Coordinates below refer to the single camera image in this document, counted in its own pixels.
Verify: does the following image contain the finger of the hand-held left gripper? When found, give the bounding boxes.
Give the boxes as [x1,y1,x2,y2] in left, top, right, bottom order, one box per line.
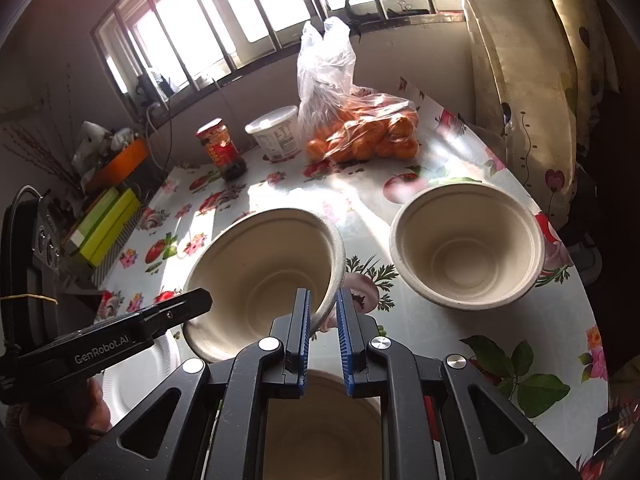
[135,287,214,343]

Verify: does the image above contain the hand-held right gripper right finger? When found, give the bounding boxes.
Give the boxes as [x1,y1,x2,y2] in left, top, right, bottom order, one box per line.
[336,287,581,480]

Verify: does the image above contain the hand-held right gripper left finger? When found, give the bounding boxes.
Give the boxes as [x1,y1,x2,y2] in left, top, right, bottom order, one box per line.
[60,287,313,480]

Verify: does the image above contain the medium beige paper bowl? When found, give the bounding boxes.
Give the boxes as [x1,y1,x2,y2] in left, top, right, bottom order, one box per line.
[182,207,347,363]

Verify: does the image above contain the large white foam plate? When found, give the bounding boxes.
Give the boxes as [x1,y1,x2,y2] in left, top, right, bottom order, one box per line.
[102,332,182,431]

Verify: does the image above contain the large beige paper bowl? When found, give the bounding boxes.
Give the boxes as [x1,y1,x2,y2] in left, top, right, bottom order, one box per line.
[207,369,386,480]

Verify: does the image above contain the person's left hand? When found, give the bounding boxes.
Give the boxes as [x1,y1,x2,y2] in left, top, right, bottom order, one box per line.
[15,372,113,441]

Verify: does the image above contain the fruit print tablecloth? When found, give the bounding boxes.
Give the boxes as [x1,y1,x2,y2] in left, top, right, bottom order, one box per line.
[95,77,608,468]

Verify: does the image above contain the green and white flat box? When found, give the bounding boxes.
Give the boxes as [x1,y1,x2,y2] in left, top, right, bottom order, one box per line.
[62,187,121,256]

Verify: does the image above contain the orange tray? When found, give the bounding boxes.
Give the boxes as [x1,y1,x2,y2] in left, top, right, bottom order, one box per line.
[82,139,151,193]

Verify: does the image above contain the small beige paper bowl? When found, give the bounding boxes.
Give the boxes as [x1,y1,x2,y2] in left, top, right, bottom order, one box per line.
[389,183,545,312]

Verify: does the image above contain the dark sauce jar red label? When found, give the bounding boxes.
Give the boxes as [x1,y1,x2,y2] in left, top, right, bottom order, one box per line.
[196,118,248,182]

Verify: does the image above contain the white plastic tub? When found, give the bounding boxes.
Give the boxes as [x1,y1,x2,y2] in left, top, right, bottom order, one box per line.
[245,105,302,162]

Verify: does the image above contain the dried branches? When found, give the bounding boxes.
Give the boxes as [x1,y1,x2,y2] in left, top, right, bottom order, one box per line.
[0,85,86,192]

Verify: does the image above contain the plastic bag of oranges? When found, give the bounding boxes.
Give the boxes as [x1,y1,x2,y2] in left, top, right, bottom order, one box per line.
[296,16,421,163]

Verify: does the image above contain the black charger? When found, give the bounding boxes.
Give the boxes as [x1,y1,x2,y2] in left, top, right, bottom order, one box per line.
[137,72,176,104]

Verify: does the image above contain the barred window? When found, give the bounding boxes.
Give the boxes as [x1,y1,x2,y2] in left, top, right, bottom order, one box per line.
[90,0,468,133]

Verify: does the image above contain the floral curtain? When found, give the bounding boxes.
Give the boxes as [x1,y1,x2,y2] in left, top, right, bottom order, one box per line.
[447,0,621,221]

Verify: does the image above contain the black hook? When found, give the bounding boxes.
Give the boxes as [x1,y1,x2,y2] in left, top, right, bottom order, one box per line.
[342,0,364,37]

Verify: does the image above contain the white cable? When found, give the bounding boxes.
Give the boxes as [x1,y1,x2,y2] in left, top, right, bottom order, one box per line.
[145,102,173,171]

